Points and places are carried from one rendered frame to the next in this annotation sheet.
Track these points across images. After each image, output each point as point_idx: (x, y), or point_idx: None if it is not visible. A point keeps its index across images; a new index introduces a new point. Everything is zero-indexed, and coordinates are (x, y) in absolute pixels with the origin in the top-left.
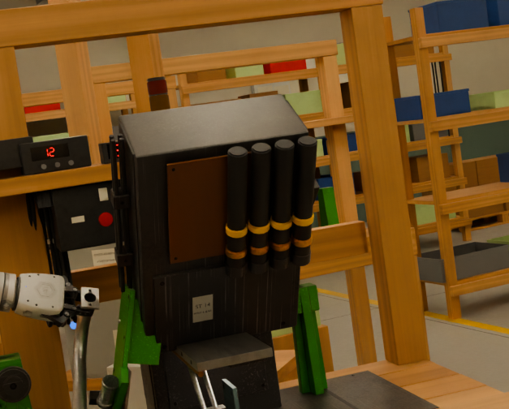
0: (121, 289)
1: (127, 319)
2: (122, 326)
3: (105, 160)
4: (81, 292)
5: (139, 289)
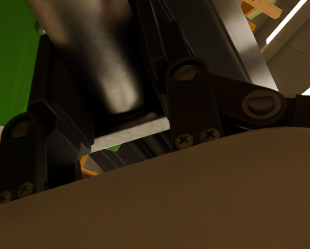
0: (126, 146)
1: None
2: (22, 86)
3: None
4: (162, 130)
5: (111, 162)
